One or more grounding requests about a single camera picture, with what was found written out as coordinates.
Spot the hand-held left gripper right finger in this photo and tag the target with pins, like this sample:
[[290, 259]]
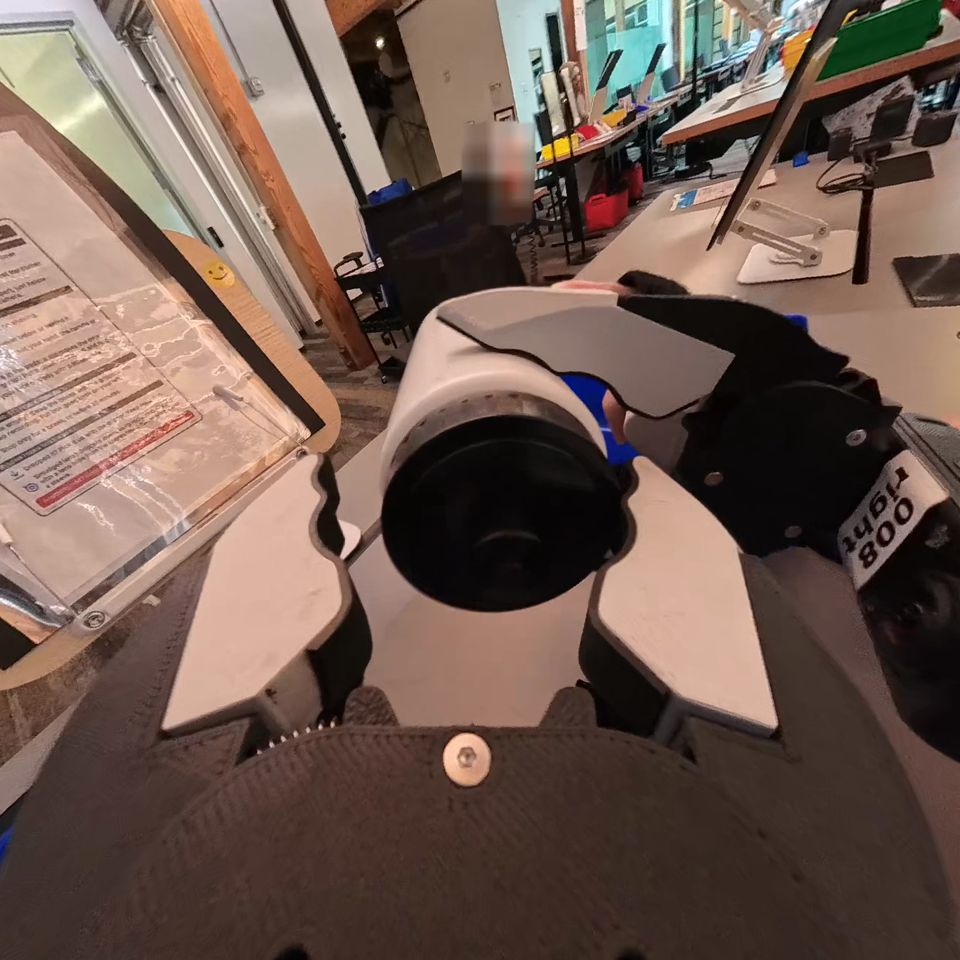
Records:
[[682, 600]]

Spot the white bottle black cap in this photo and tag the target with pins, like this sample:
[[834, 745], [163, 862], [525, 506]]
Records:
[[457, 390]]

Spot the wooden post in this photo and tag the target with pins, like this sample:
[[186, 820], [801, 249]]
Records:
[[247, 150]]

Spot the white stand base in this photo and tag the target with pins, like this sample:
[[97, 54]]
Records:
[[351, 540]]

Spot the person's right hand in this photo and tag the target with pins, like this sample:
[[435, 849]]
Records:
[[615, 420]]

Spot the black mesh office chair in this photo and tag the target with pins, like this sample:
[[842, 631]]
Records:
[[427, 240]]

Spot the yellow bin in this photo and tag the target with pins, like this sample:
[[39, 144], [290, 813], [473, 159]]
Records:
[[559, 150]]

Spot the black floor lamp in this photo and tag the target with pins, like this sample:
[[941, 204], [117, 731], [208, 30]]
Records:
[[320, 101]]

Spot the green bin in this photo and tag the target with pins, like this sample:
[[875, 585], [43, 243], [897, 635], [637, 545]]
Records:
[[885, 37]]

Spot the framed instruction sign board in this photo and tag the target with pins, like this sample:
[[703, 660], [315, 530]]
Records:
[[112, 375]]

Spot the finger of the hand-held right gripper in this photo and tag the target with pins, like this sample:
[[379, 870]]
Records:
[[652, 439], [600, 337]]

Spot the black square pad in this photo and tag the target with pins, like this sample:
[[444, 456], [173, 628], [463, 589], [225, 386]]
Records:
[[930, 277]]

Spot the yellow smiley sticker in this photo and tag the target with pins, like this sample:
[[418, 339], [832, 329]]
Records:
[[220, 275]]

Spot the red bin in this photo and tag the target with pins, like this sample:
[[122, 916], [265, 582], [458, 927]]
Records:
[[606, 214]]

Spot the black monitor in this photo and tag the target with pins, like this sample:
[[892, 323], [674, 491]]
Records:
[[763, 150]]

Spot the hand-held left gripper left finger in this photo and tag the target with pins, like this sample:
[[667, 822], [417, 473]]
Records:
[[255, 600]]

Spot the black desk stand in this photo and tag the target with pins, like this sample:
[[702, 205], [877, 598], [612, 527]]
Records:
[[896, 169]]

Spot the white monitor stand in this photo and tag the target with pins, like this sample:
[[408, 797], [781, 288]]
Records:
[[795, 262]]

